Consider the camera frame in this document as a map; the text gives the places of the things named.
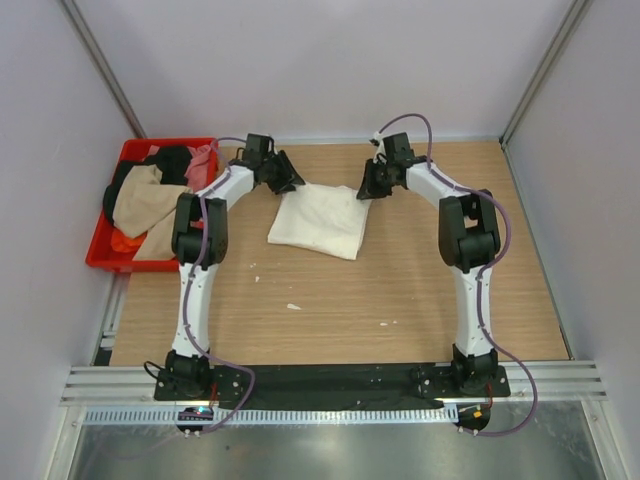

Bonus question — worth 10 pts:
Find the pink t-shirt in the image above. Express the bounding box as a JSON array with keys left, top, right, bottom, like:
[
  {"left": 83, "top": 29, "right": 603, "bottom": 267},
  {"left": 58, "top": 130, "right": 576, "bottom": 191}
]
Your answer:
[{"left": 149, "top": 145, "right": 215, "bottom": 191}]

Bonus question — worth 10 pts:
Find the orange t-shirt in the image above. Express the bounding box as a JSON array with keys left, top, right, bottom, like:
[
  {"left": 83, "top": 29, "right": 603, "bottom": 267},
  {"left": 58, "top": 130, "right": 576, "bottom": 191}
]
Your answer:
[{"left": 110, "top": 229, "right": 146, "bottom": 254}]

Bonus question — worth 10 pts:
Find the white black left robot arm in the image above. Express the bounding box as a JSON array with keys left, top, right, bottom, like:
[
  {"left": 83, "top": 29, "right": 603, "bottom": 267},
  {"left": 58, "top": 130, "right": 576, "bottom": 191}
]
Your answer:
[{"left": 154, "top": 134, "right": 305, "bottom": 400}]

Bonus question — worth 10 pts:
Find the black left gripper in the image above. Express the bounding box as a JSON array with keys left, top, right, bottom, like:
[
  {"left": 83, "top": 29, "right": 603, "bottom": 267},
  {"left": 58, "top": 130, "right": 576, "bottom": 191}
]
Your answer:
[{"left": 260, "top": 151, "right": 304, "bottom": 195}]

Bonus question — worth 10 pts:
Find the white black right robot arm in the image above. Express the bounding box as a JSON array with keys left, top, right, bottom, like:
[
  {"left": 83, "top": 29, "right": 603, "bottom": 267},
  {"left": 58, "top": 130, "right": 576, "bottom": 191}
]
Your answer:
[{"left": 357, "top": 133, "right": 501, "bottom": 396}]

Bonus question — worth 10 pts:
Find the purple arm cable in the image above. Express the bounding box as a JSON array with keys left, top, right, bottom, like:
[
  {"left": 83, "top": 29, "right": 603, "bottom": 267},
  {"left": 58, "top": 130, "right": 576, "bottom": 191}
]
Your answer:
[
  {"left": 182, "top": 135, "right": 256, "bottom": 435},
  {"left": 372, "top": 112, "right": 539, "bottom": 437}
]

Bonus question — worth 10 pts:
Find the black t-shirt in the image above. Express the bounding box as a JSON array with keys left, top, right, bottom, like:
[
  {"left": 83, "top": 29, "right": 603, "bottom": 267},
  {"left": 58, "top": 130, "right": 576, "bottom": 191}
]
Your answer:
[{"left": 102, "top": 145, "right": 192, "bottom": 226}]

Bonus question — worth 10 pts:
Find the beige t-shirt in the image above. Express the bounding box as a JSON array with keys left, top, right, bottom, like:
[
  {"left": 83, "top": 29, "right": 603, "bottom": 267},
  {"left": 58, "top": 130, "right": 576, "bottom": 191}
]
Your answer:
[{"left": 113, "top": 165, "right": 192, "bottom": 261}]

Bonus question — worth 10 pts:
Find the aluminium rail frame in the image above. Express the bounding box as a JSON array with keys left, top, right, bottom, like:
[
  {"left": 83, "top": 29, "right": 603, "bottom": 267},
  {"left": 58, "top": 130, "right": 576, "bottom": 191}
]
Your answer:
[{"left": 46, "top": 361, "right": 631, "bottom": 479}]

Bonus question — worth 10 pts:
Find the grey metal corner post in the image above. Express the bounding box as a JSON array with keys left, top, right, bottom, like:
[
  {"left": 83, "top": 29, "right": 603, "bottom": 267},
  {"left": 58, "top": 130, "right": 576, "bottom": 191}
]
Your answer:
[{"left": 58, "top": 0, "right": 147, "bottom": 138}]

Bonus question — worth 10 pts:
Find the red plastic bin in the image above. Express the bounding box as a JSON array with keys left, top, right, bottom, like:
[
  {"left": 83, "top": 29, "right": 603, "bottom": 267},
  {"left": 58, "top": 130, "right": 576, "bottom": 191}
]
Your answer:
[{"left": 85, "top": 137, "right": 214, "bottom": 273}]

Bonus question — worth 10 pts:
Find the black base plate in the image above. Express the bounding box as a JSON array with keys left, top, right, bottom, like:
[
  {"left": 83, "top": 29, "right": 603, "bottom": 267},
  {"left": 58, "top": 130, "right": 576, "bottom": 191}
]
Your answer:
[{"left": 153, "top": 362, "right": 511, "bottom": 412}]

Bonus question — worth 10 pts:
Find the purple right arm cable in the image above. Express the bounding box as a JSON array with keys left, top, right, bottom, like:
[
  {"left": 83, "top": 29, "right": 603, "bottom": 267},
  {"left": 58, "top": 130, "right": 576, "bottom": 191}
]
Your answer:
[{"left": 372, "top": 112, "right": 539, "bottom": 437}]

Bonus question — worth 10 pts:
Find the grey right corner post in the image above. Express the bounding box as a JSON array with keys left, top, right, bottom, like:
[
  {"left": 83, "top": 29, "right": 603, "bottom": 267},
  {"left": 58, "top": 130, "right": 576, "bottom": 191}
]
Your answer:
[{"left": 499, "top": 0, "right": 593, "bottom": 150}]

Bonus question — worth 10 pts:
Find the white t-shirt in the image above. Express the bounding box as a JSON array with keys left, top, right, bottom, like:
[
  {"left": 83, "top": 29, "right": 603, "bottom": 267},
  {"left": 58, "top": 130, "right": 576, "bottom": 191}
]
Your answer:
[{"left": 267, "top": 184, "right": 371, "bottom": 261}]

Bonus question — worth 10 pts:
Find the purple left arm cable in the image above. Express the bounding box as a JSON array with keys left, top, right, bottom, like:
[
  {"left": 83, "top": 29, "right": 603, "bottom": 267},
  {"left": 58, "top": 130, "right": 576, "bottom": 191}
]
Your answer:
[{"left": 182, "top": 135, "right": 256, "bottom": 435}]

